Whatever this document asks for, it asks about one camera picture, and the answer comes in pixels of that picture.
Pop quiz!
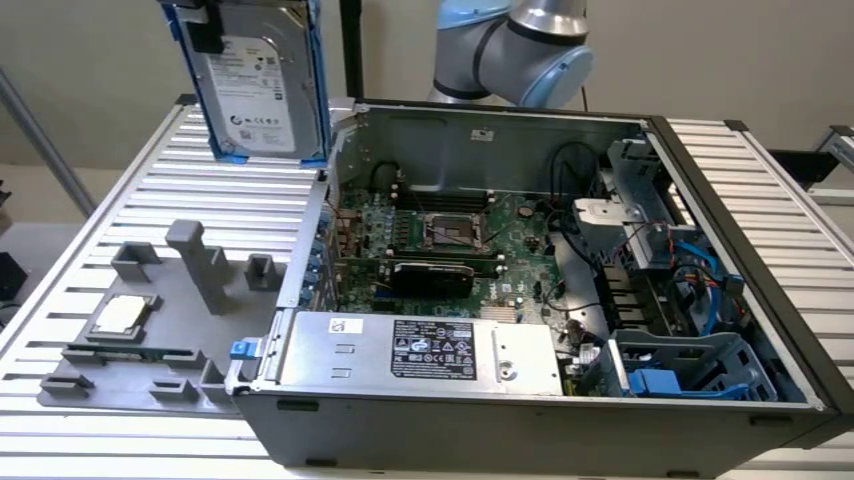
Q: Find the silver CPU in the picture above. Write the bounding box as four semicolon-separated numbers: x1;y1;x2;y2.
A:
92;294;155;335

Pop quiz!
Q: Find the black graphics card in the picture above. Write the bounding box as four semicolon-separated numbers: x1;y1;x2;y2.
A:
379;257;479;301

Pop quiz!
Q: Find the grey disk bay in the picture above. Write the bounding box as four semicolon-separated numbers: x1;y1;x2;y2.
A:
603;328;782;402

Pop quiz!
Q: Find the blue disk carrier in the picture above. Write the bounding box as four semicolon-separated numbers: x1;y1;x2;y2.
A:
626;368;683;399

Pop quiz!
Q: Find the black box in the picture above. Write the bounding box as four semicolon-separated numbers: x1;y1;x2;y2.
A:
0;252;29;301

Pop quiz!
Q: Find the grey metal drive cage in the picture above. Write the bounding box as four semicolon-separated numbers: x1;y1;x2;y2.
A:
597;139;702;271

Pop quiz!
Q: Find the hard disk with blue bracket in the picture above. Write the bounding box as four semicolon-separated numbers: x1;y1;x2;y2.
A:
159;0;334;171

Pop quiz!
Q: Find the green RAM stick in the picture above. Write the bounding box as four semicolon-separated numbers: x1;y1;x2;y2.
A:
66;345;202;364

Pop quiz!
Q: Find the black cable loop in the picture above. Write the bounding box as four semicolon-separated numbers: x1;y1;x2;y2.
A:
370;159;403;192

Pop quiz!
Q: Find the silver power supply unit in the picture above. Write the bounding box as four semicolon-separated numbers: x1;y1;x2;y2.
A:
276;310;569;396

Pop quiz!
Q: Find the grey parts rack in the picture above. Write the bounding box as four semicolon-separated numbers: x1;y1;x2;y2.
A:
36;219;288;411

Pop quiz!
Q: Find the black power wire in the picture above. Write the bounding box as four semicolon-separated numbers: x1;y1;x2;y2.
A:
549;142;603;201

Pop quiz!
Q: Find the blue wire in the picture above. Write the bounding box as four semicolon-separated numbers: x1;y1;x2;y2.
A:
670;239;743;341

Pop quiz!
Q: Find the silver metal bracket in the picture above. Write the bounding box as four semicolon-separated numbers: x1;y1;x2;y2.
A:
573;197;653;236

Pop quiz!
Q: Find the black pole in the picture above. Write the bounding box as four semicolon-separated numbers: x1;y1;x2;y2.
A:
338;0;366;100

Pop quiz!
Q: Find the green motherboard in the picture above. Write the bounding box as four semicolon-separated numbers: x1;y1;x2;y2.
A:
319;189;602;331

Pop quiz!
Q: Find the grey metal bar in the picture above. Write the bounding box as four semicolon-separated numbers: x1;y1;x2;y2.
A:
0;64;95;219

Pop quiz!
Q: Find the open black PC case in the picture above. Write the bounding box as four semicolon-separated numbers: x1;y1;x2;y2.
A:
224;97;854;469

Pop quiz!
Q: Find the CPU socket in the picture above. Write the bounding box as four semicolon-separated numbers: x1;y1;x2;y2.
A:
416;212;493;249

